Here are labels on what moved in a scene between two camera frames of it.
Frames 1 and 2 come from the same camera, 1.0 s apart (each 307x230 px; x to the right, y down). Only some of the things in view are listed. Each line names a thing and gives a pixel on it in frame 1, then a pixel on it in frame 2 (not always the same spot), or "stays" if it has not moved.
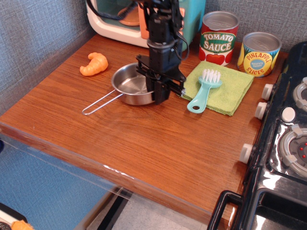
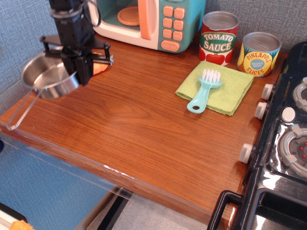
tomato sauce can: (217, 37) stays
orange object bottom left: (21, 225) stays
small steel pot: (128, 81) to (45, 74)
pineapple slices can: (258, 53) stays
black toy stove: (275, 197) stays
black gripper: (164, 63) to (76, 45)
